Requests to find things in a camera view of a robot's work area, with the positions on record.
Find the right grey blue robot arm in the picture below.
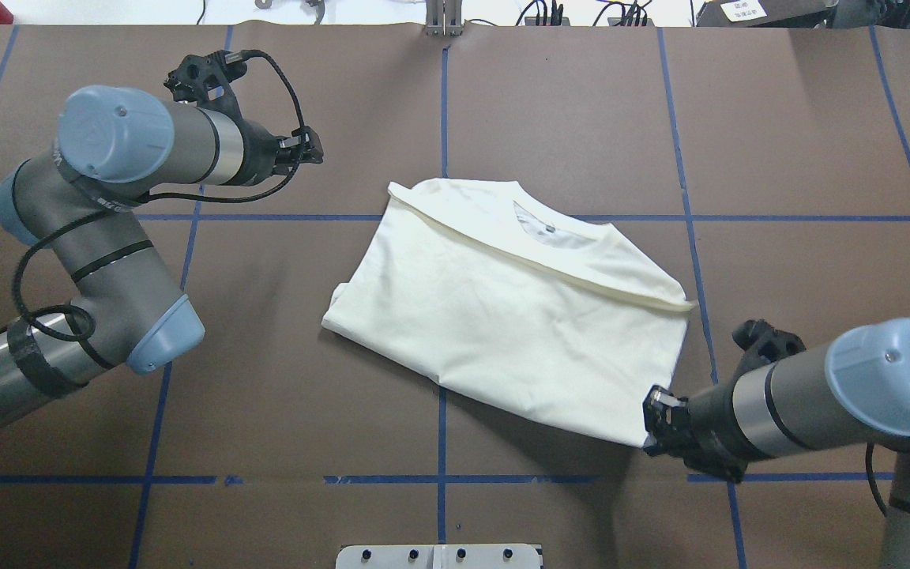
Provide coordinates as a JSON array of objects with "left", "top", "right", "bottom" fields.
[{"left": 642, "top": 318, "right": 910, "bottom": 568}]

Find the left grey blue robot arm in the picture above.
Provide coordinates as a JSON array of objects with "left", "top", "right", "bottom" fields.
[{"left": 0, "top": 85, "right": 324, "bottom": 428}]

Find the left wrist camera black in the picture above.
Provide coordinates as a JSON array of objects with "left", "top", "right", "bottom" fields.
[{"left": 164, "top": 50, "right": 248, "bottom": 119}]

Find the cream long-sleeve cat shirt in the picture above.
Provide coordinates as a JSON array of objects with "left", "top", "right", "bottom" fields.
[{"left": 322, "top": 178, "right": 694, "bottom": 447}]

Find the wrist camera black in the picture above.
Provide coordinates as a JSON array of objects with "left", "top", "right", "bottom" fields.
[
  {"left": 731, "top": 319, "right": 806, "bottom": 375},
  {"left": 164, "top": 50, "right": 248, "bottom": 119}
]

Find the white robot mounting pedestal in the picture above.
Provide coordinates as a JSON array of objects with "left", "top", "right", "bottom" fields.
[{"left": 335, "top": 543, "right": 545, "bottom": 568}]

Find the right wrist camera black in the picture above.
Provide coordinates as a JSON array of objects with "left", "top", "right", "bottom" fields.
[{"left": 731, "top": 319, "right": 806, "bottom": 375}]

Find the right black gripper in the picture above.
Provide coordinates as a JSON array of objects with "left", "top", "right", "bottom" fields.
[{"left": 642, "top": 386, "right": 748, "bottom": 483}]

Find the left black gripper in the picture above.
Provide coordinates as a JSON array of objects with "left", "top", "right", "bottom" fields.
[{"left": 238, "top": 120, "right": 325, "bottom": 183}]

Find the aluminium frame post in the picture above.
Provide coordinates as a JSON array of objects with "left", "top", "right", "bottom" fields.
[{"left": 425, "top": 0, "right": 464, "bottom": 37}]

